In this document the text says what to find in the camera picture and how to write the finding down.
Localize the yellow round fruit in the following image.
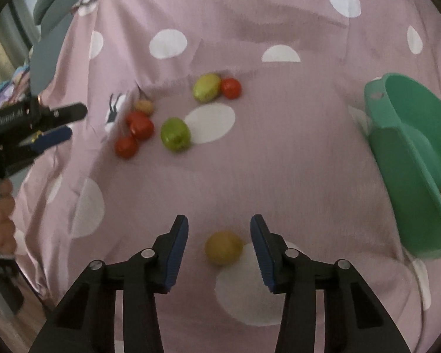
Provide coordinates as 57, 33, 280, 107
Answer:
205, 230, 244, 266

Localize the person's left hand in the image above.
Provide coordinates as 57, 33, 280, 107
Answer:
0, 179, 17, 255

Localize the green plastic basket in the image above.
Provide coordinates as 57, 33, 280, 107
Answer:
364, 73, 441, 259

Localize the red tomato beside back fruit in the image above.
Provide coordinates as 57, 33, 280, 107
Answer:
220, 78, 242, 100

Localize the green fruit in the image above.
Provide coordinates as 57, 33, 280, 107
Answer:
160, 117, 191, 152

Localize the grey sofa cushion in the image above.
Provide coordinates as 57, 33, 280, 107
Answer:
29, 0, 80, 96

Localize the red tomato middle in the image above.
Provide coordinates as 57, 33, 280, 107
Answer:
129, 117, 155, 141

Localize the red tomato bottom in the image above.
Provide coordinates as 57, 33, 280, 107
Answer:
114, 136, 139, 159

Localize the pink polka dot cloth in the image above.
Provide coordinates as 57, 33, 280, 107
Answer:
13, 0, 441, 352

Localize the yellow-green fruit at back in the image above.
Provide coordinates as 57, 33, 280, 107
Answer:
193, 73, 221, 103

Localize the small yellow-brown fruit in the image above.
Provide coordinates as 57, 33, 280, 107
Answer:
133, 100, 155, 116

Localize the red tomato top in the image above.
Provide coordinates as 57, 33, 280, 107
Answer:
125, 111, 148, 126

